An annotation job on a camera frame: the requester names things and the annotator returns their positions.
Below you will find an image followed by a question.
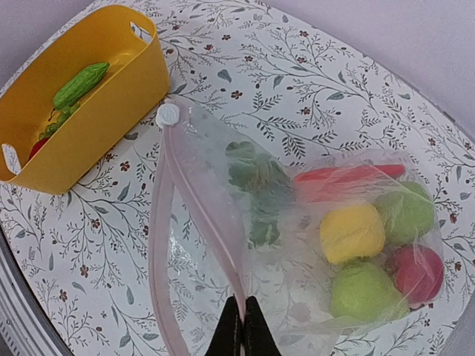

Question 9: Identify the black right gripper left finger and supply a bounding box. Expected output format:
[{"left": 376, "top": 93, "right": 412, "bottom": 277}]
[{"left": 206, "top": 297, "right": 242, "bottom": 356}]

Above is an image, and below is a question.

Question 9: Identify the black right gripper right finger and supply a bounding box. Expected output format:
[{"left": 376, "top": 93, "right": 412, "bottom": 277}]
[{"left": 243, "top": 297, "right": 281, "bottom": 356}]

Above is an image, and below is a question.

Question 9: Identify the green apple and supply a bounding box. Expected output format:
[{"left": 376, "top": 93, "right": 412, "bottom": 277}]
[
  {"left": 374, "top": 181, "right": 435, "bottom": 245},
  {"left": 330, "top": 260, "right": 410, "bottom": 323}
]

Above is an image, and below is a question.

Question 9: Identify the clear zip top bag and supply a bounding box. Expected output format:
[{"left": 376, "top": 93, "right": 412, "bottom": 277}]
[{"left": 149, "top": 99, "right": 443, "bottom": 355}]

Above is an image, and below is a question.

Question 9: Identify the yellow lemon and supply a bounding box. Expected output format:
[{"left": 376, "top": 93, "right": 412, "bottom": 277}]
[{"left": 319, "top": 203, "right": 385, "bottom": 264}]

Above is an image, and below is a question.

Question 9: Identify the orange carrot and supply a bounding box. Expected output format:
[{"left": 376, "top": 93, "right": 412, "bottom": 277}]
[{"left": 225, "top": 141, "right": 405, "bottom": 248}]

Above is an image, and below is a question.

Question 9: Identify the red apple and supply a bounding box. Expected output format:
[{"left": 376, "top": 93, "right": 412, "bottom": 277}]
[
  {"left": 29, "top": 137, "right": 49, "bottom": 159},
  {"left": 386, "top": 245, "right": 444, "bottom": 305}
]

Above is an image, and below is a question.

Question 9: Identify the yellow plastic basket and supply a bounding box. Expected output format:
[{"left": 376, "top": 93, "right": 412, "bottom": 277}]
[{"left": 1, "top": 5, "right": 170, "bottom": 194}]

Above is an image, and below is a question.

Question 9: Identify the green cucumber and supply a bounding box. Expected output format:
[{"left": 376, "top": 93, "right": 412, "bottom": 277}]
[{"left": 53, "top": 62, "right": 110, "bottom": 110}]

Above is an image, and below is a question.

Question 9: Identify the floral table mat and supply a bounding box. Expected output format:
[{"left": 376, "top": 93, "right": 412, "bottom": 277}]
[{"left": 1, "top": 1, "right": 474, "bottom": 355}]

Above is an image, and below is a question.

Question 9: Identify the green grape bunch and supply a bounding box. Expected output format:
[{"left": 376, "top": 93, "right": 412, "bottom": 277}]
[{"left": 38, "top": 103, "right": 80, "bottom": 140}]

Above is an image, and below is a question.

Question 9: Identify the front aluminium rail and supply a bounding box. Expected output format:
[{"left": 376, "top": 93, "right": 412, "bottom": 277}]
[{"left": 1, "top": 237, "right": 71, "bottom": 355}]

